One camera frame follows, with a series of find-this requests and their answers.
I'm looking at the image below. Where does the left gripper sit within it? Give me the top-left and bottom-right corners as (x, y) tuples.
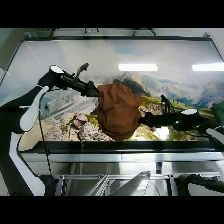
(77, 79), (103, 99)

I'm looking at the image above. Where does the black cable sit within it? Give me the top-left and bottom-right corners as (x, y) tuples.
(37, 99), (56, 196)

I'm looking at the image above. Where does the green garment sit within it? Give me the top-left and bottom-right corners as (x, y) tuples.
(210, 101), (224, 128)

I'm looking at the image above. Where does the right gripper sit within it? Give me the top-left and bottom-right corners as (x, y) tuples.
(139, 111), (168, 130)

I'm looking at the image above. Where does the brown T-shirt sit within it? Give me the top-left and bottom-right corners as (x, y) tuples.
(91, 82), (146, 142)

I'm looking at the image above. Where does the silver frame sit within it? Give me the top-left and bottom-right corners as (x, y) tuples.
(19, 151), (224, 197)

